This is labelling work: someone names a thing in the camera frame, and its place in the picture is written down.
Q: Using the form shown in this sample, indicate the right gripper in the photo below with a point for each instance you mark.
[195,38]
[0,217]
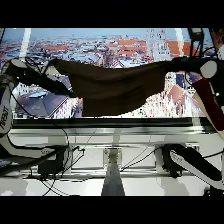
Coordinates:
[180,64]

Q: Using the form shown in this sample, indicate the brown garment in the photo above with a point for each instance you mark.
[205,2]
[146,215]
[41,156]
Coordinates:
[110,90]

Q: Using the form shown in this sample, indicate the silver frame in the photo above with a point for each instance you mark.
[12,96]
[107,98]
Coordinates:
[133,133]

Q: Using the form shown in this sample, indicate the dark red garment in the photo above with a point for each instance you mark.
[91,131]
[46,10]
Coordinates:
[210,100]

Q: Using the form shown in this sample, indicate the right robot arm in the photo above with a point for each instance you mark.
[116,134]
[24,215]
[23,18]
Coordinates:
[197,164]

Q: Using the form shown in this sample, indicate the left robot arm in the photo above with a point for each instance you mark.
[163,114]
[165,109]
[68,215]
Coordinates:
[37,80]

